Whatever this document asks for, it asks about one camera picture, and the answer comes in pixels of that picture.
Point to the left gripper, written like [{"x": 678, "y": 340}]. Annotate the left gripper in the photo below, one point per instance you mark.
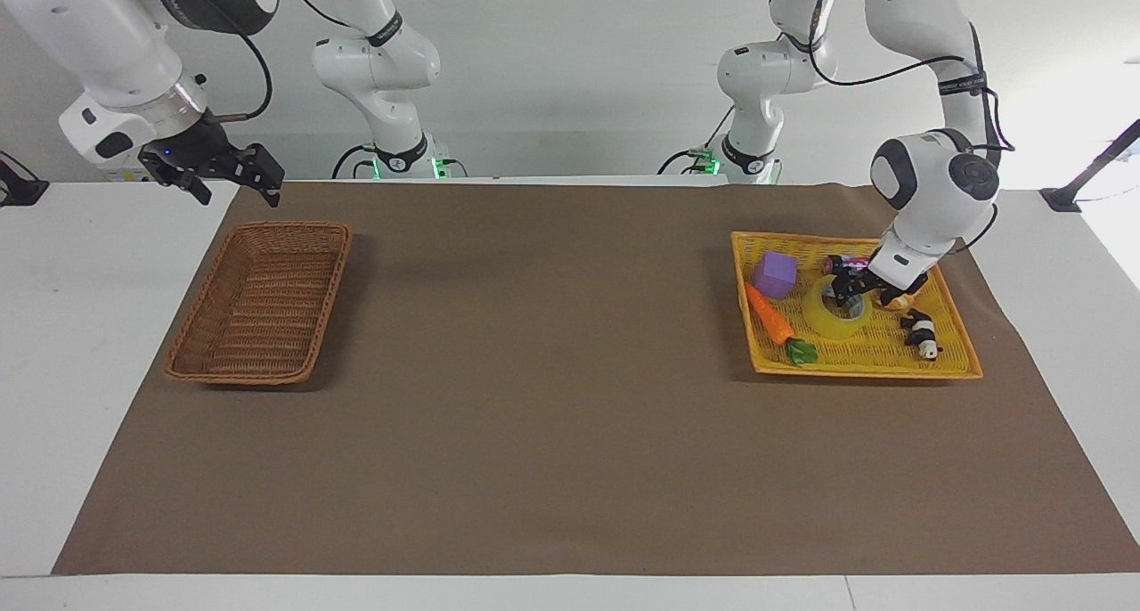
[{"x": 883, "y": 287}]

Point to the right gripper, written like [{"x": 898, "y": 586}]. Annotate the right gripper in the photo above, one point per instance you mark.
[{"x": 183, "y": 148}]

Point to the clear yellowish tape roll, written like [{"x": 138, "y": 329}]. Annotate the clear yellowish tape roll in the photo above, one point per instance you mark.
[{"x": 824, "y": 319}]

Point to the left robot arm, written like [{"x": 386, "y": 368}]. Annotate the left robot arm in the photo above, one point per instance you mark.
[{"x": 926, "y": 192}]

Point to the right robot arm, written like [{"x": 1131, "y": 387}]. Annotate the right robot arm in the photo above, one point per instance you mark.
[{"x": 98, "y": 41}]

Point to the yellow plastic basket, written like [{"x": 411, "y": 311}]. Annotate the yellow plastic basket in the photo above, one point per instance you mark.
[{"x": 868, "y": 348}]

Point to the brown wicker basket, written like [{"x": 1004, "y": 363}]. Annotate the brown wicker basket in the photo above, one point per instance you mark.
[{"x": 258, "y": 304}]

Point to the small pink red object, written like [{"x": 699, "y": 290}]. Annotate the small pink red object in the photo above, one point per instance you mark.
[{"x": 857, "y": 261}]

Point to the small orange yellow toy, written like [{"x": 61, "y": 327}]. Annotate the small orange yellow toy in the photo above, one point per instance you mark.
[{"x": 896, "y": 302}]

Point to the purple cube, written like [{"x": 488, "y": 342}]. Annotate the purple cube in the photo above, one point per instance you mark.
[{"x": 775, "y": 275}]

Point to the orange toy carrot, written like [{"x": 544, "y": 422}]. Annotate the orange toy carrot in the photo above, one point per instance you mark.
[{"x": 770, "y": 317}]

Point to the black white toy figure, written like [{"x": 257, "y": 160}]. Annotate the black white toy figure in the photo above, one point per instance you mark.
[{"x": 919, "y": 330}]

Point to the black stand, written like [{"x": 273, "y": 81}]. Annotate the black stand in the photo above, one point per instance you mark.
[
  {"x": 1091, "y": 173},
  {"x": 20, "y": 186}
]

